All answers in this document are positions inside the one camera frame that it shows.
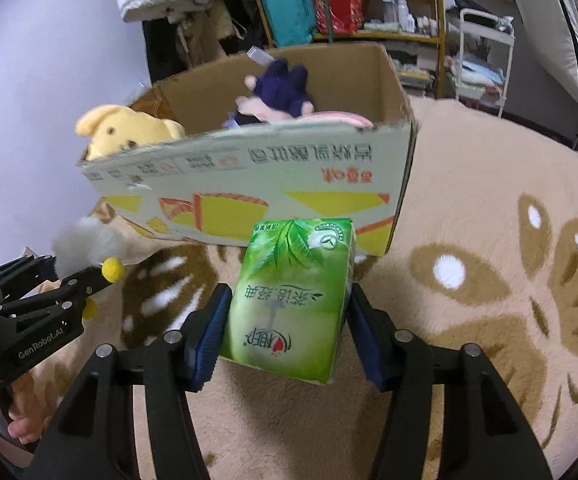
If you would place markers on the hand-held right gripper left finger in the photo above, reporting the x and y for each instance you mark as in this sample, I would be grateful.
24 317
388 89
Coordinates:
209 340

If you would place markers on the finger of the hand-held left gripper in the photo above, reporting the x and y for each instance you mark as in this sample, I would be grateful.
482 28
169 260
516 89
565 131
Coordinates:
19 275
54 295

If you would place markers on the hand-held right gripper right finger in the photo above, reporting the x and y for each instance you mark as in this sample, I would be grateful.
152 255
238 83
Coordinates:
366 345

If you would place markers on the white fluffy toy yellow pompoms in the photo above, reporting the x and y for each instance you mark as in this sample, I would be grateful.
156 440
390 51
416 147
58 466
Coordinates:
86 242

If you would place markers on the green tissue pack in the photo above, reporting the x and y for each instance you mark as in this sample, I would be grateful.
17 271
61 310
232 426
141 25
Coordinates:
289 300

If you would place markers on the yellow dog plush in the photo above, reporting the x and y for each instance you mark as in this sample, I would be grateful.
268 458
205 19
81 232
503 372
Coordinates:
119 130

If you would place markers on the printed cardboard box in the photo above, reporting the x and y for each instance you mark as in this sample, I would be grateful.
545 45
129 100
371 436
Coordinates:
269 170

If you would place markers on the white-haired plush doll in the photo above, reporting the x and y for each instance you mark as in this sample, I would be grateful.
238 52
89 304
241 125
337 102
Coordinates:
284 87

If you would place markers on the person's left hand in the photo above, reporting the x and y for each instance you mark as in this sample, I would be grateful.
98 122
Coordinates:
34 400

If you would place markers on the beige printed blanket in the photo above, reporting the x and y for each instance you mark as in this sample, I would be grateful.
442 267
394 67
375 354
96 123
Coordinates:
469 185

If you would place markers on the pink swirl roll plush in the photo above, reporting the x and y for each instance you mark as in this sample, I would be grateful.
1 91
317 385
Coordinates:
339 119

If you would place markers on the black hanging coat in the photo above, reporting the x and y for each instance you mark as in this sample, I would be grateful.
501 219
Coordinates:
166 50

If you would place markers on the pile of books and papers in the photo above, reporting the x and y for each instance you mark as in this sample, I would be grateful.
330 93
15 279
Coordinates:
414 77

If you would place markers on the light blue cloth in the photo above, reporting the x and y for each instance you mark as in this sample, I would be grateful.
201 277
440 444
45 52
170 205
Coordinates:
481 72

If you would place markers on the beige hanging trousers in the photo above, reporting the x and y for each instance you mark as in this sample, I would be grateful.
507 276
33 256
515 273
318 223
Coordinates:
204 35

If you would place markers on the wooden shelf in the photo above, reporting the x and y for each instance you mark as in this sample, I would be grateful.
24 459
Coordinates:
394 38

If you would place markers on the dark hanging cloth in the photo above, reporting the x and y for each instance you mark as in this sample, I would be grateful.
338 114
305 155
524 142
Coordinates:
249 17

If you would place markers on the white trolley cart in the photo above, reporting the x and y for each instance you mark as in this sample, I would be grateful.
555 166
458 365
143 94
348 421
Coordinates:
509 50

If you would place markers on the group of cosmetic bottles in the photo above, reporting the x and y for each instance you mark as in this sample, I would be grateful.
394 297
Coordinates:
404 12

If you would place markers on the teal bag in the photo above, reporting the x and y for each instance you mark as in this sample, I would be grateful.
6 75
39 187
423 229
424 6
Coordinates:
289 10

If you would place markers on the red patterned bag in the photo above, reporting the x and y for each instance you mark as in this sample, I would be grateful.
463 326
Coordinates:
339 5

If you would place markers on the green pole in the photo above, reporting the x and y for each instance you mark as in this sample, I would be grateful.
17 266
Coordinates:
325 0

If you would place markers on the black bag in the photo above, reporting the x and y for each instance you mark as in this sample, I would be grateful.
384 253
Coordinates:
474 4

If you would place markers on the white recliner chair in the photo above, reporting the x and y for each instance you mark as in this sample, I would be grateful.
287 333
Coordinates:
559 20

